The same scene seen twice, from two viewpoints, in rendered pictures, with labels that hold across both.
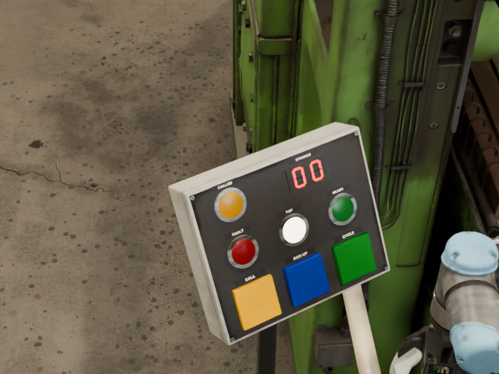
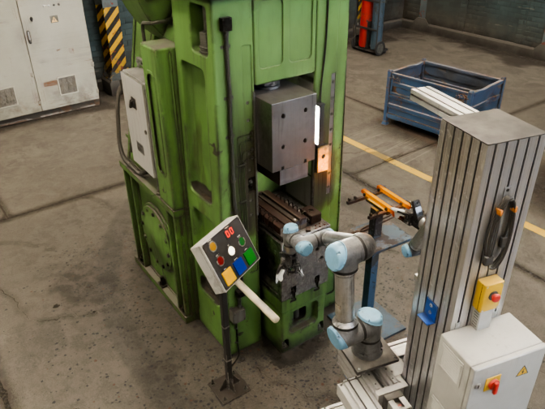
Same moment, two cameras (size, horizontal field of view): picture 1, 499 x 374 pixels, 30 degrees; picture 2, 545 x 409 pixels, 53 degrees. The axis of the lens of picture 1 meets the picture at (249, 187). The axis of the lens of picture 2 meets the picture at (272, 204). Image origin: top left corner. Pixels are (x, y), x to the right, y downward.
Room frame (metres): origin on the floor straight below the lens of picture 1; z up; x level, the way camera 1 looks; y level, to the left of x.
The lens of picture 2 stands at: (-1.09, 0.87, 2.77)
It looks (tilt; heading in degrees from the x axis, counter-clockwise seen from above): 31 degrees down; 331
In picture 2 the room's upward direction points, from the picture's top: 1 degrees counter-clockwise
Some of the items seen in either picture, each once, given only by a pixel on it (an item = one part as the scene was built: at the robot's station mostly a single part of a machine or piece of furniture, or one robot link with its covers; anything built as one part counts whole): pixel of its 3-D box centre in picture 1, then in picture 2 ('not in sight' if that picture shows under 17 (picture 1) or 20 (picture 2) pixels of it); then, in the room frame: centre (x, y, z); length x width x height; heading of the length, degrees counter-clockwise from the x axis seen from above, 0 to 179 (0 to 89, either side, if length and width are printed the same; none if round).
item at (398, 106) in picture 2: not in sight; (440, 101); (3.61, -4.12, 0.36); 1.20 x 0.80 x 0.72; 12
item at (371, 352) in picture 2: not in sight; (367, 341); (0.37, -0.44, 0.87); 0.15 x 0.15 x 0.10
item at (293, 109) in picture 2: not in sight; (278, 120); (1.51, -0.61, 1.56); 0.42 x 0.39 x 0.40; 6
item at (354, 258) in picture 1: (353, 257); (249, 256); (1.10, -0.19, 1.01); 0.07 x 0.05 x 0.07; 121
